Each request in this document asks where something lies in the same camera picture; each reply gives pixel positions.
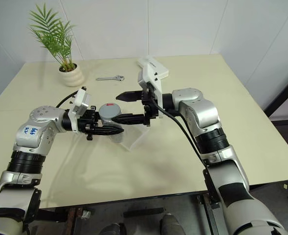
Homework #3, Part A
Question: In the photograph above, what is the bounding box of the dark rounded shape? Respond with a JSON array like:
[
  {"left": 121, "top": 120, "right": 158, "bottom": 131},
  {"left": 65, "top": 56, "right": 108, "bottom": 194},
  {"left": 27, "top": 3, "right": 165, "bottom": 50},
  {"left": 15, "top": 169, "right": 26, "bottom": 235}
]
[
  {"left": 100, "top": 222, "right": 125, "bottom": 235},
  {"left": 159, "top": 212, "right": 185, "bottom": 235}
]

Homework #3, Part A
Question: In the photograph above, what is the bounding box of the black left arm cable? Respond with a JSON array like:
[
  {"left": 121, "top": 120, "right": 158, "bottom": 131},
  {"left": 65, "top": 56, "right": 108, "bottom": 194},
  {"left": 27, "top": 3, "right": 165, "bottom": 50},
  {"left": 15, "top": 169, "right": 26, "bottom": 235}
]
[{"left": 55, "top": 90, "right": 80, "bottom": 108}]

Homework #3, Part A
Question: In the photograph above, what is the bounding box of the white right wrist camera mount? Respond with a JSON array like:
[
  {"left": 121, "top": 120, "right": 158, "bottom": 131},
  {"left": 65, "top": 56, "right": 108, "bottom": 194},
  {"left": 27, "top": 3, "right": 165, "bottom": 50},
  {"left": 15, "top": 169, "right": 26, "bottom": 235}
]
[{"left": 137, "top": 62, "right": 164, "bottom": 119}]

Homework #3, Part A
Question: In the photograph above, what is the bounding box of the silver adjustable wrench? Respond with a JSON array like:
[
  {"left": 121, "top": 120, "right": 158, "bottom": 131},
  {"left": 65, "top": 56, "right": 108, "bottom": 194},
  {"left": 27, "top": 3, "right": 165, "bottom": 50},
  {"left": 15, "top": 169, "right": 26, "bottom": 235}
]
[{"left": 95, "top": 74, "right": 126, "bottom": 82}]

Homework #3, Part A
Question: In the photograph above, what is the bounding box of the black metal stand frame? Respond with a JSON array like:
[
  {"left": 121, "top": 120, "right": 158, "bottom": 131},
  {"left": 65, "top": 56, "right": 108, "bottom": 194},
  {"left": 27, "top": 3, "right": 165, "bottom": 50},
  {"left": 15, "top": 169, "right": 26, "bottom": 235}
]
[{"left": 264, "top": 70, "right": 288, "bottom": 121}]

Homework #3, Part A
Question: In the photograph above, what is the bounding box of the clear plastic box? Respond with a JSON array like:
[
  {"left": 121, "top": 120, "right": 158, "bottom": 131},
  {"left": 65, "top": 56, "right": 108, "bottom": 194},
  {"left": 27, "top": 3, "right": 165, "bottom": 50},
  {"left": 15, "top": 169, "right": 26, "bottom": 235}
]
[{"left": 120, "top": 113, "right": 151, "bottom": 151}]

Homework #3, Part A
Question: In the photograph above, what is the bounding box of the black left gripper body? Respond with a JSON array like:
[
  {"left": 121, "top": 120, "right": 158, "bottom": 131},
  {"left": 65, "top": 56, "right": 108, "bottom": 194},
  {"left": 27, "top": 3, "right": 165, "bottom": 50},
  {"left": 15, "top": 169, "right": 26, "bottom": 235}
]
[{"left": 76, "top": 109, "right": 100, "bottom": 142}]

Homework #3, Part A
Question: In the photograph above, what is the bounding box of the grey jar lid red mark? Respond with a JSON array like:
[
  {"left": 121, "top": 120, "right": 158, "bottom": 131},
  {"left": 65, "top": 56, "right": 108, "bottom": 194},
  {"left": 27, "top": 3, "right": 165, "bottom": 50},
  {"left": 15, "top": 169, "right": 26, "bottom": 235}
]
[{"left": 98, "top": 103, "right": 122, "bottom": 122}]

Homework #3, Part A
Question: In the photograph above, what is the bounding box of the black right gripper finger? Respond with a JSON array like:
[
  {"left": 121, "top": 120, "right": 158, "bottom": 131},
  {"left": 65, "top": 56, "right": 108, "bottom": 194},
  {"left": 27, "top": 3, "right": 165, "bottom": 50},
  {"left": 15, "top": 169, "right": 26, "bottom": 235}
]
[
  {"left": 115, "top": 91, "right": 143, "bottom": 102},
  {"left": 111, "top": 113, "right": 147, "bottom": 124}
]

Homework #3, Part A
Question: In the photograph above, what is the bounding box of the black table frame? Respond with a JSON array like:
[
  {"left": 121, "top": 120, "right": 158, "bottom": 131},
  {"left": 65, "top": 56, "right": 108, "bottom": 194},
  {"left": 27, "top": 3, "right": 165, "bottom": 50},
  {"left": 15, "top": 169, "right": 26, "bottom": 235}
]
[{"left": 36, "top": 188, "right": 223, "bottom": 235}]

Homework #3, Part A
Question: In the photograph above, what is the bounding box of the clear plastic jar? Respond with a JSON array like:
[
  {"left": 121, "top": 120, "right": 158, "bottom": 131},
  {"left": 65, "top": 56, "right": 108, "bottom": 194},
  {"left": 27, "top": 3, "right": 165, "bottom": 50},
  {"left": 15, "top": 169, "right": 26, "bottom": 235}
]
[{"left": 102, "top": 119, "right": 125, "bottom": 144}]

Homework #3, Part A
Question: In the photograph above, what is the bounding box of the cream ribbed plant pot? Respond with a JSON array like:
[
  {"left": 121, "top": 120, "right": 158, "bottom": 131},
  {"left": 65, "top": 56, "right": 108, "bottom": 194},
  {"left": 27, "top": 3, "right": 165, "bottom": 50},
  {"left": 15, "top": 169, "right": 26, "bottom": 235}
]
[{"left": 58, "top": 62, "right": 85, "bottom": 87}]

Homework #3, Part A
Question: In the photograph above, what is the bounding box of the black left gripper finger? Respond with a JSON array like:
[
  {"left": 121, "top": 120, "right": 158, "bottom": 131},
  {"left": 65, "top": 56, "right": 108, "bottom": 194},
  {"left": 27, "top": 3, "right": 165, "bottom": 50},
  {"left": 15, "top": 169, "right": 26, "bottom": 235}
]
[{"left": 93, "top": 126, "right": 124, "bottom": 136}]

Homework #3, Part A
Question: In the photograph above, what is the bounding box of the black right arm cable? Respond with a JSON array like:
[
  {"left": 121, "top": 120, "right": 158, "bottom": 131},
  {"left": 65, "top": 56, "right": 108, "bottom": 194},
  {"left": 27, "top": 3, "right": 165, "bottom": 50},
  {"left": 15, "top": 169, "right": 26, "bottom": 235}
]
[{"left": 148, "top": 95, "right": 209, "bottom": 170}]

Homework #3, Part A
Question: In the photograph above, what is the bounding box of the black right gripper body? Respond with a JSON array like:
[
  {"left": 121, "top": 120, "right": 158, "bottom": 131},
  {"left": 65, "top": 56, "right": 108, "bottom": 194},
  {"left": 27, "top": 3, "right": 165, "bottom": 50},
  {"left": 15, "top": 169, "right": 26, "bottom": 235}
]
[{"left": 141, "top": 83, "right": 159, "bottom": 127}]

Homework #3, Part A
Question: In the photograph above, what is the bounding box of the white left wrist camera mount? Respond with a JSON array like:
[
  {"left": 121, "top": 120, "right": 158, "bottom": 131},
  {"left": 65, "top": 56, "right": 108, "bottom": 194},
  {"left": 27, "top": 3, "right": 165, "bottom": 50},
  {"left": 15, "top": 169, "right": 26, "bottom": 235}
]
[{"left": 67, "top": 89, "right": 91, "bottom": 134}]

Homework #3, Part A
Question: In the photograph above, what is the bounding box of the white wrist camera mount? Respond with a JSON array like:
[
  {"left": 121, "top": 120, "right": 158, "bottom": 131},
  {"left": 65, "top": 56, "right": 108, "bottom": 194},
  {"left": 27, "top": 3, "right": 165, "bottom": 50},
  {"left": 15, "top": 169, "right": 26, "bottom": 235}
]
[
  {"left": 137, "top": 62, "right": 164, "bottom": 119},
  {"left": 67, "top": 89, "right": 91, "bottom": 134}
]

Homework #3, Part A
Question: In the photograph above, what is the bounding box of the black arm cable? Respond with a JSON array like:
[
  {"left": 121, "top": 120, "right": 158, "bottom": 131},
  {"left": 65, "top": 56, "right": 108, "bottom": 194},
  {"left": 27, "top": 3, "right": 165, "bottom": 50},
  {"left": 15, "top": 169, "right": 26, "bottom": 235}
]
[
  {"left": 148, "top": 95, "right": 209, "bottom": 170},
  {"left": 55, "top": 90, "right": 80, "bottom": 108}
]

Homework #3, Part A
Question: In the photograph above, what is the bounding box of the green palm plant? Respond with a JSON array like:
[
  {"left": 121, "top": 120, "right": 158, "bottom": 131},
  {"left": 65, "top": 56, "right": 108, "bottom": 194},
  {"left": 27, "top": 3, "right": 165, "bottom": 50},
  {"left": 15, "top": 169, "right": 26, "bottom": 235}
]
[{"left": 29, "top": 3, "right": 74, "bottom": 72}]

